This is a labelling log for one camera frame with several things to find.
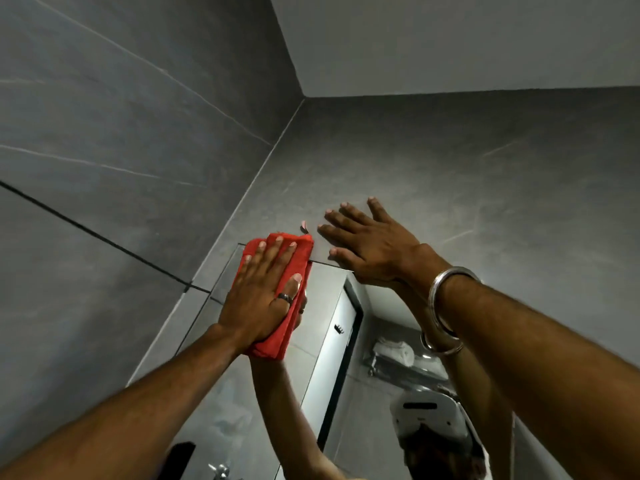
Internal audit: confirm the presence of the silver metal bracelet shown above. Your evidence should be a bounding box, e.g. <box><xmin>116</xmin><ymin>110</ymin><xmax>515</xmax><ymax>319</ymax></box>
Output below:
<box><xmin>428</xmin><ymin>266</ymin><xmax>484</xmax><ymax>340</ymax></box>

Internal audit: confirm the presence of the person's right hand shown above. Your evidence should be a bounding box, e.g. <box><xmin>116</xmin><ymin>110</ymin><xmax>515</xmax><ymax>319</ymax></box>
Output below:
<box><xmin>318</xmin><ymin>197</ymin><xmax>452</xmax><ymax>291</ymax></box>

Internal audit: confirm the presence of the person's left hand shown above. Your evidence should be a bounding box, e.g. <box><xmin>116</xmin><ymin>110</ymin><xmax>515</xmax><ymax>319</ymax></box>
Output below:
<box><xmin>217</xmin><ymin>236</ymin><xmax>304</xmax><ymax>353</ymax></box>

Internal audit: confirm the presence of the wall mirror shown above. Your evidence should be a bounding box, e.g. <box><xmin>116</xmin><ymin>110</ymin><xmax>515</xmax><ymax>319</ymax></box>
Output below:
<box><xmin>165</xmin><ymin>243</ymin><xmax>518</xmax><ymax>480</ymax></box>

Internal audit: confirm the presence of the person's right forearm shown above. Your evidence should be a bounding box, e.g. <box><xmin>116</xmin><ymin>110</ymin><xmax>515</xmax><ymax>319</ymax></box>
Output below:
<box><xmin>431</xmin><ymin>273</ymin><xmax>640</xmax><ymax>480</ymax></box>

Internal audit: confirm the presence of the red cleaning cloth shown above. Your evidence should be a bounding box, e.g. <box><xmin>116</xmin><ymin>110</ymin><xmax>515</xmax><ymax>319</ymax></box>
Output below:
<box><xmin>231</xmin><ymin>232</ymin><xmax>315</xmax><ymax>361</ymax></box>

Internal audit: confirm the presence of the person's left forearm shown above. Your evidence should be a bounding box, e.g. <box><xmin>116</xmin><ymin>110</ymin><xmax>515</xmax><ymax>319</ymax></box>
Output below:
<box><xmin>0</xmin><ymin>324</ymin><xmax>248</xmax><ymax>480</ymax></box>

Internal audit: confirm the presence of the black object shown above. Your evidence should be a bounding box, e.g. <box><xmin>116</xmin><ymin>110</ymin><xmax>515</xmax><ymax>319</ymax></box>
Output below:
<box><xmin>157</xmin><ymin>441</ymin><xmax>197</xmax><ymax>480</ymax></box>

